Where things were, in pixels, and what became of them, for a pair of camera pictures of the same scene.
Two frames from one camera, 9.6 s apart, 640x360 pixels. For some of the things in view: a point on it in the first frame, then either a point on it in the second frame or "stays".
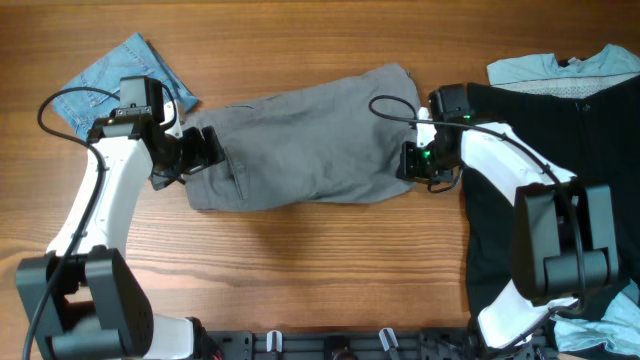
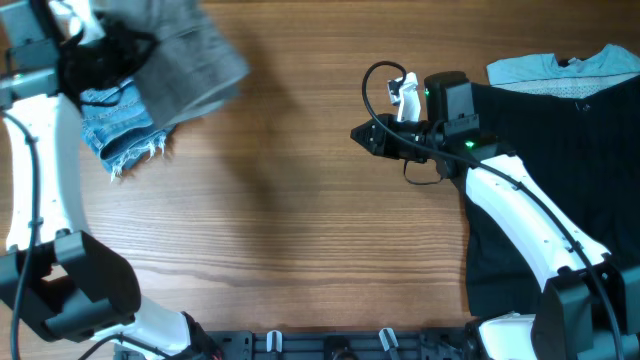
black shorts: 592,137 stays
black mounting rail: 364,345 stays
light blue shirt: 570,78 stays
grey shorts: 332,142 -> 193,67
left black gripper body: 188,154 -> 102,62
